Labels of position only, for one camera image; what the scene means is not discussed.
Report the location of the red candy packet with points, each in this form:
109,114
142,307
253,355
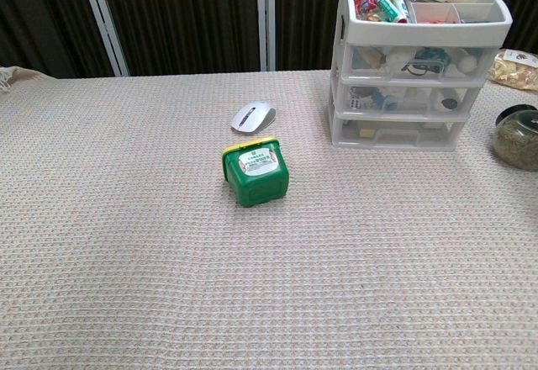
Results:
365,4

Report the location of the white computer mouse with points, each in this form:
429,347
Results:
252,117

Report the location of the green container yellow lid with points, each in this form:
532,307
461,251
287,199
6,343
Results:
256,181

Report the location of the black eyeglasses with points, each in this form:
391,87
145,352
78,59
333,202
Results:
420,67

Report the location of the small blue item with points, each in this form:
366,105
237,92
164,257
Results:
384,100

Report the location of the red capped marker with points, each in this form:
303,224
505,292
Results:
384,4

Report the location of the upright grey partition post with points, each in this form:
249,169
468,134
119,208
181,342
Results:
265,17

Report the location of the white ball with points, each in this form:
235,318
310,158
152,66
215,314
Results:
467,65

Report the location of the glass jar black lid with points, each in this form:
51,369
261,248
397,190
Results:
519,143

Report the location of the small dark round item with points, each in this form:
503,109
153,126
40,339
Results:
449,104

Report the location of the slanted grey partition post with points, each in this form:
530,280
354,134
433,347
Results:
103,21

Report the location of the clear drawer with die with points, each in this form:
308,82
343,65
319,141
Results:
420,101

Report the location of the clear drawer with glasses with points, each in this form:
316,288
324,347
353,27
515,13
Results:
378,73

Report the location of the white die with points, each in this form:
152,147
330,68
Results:
355,104

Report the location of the beige woven tablecloth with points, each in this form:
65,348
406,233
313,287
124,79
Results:
168,239

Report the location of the white plastic drawer organizer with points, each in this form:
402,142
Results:
420,31

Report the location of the clear bag yellow snacks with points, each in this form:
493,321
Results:
515,71

